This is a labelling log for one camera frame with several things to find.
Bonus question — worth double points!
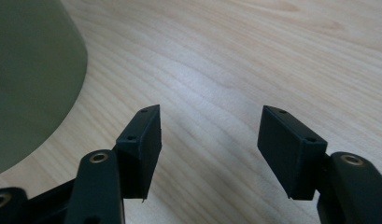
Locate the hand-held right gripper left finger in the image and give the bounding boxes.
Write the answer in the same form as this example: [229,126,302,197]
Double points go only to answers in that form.
[113,105,163,202]

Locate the green ribbed trash bin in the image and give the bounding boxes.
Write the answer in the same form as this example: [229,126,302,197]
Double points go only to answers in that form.
[0,0,89,178]

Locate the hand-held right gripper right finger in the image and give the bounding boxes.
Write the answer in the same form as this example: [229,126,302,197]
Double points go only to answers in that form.
[257,105,329,201]

